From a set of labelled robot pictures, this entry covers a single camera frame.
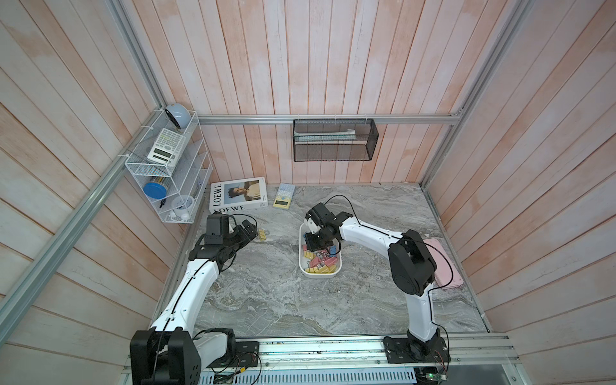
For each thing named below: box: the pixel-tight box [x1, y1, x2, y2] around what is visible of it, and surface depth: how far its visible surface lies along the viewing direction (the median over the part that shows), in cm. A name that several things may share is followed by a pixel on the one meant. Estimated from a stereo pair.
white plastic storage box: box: [298, 222, 343, 279], surface depth 92 cm
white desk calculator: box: [146, 127, 187, 167], surface depth 78 cm
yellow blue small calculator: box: [272, 182, 296, 210], surface depth 117 cm
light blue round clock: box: [165, 103, 192, 130], surface depth 84 cm
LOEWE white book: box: [209, 176, 269, 214], surface depth 113 cm
